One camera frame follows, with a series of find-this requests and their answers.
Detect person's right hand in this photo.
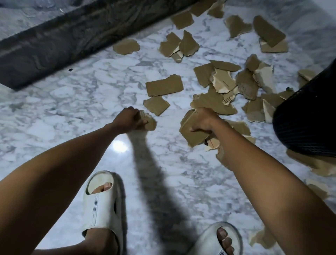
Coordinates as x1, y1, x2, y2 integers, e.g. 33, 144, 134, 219
191, 107, 224, 133

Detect person's left hand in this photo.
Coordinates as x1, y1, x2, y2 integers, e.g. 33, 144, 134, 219
111, 106, 149, 135

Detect torn brown paper handful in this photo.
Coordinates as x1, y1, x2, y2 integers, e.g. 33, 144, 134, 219
135, 110, 157, 131
179, 109, 221, 152

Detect brown paper pieces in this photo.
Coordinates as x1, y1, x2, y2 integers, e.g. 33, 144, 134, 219
113, 0, 336, 250

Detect black bin with liner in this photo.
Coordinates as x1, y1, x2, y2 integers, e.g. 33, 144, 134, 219
272, 57, 336, 158

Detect person's right forearm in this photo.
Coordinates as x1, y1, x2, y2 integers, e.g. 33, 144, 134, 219
210, 119, 336, 255

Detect person's left forearm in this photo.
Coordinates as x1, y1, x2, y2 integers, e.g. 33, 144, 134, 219
0, 123, 124, 255

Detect person's left white sandal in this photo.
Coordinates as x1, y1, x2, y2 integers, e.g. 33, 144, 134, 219
81, 171, 124, 255

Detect person's white sandal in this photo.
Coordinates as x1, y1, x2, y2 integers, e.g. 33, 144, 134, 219
81, 171, 124, 255
188, 222, 243, 255

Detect person's right white sandal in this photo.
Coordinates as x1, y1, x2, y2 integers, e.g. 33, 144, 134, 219
188, 222, 243, 255

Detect grey granite staircase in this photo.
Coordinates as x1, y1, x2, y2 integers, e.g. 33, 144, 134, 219
0, 0, 200, 91

